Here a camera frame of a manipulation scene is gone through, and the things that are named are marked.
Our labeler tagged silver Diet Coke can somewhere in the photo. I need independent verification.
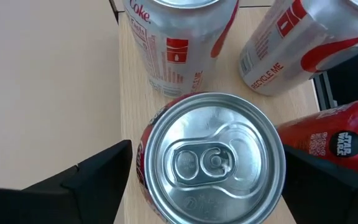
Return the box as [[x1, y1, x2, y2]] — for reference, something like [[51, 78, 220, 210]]
[[237, 0, 358, 97], [122, 0, 241, 99]]

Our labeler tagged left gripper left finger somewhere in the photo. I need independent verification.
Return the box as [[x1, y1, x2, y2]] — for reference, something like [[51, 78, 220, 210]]
[[0, 139, 133, 224]]

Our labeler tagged red Coke can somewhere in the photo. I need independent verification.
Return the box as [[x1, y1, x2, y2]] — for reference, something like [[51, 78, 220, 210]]
[[135, 91, 287, 224], [275, 96, 358, 178]]

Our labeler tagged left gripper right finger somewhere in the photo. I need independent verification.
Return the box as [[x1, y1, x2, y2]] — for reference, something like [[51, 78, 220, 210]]
[[281, 144, 358, 224]]

